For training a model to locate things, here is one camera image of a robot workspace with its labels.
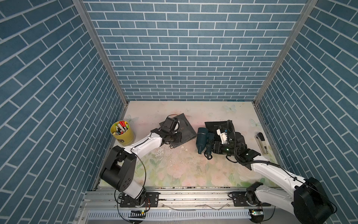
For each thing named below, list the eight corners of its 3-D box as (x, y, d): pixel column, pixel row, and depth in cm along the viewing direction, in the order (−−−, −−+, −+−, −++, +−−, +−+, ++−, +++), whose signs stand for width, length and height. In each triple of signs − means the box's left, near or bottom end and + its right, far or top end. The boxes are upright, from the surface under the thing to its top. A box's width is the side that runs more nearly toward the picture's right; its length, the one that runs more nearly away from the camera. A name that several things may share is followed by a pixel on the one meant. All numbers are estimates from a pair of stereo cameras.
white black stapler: (263, 155, 93) (267, 151, 89) (254, 136, 103) (257, 132, 98) (267, 154, 93) (271, 151, 89) (258, 136, 103) (261, 132, 98)
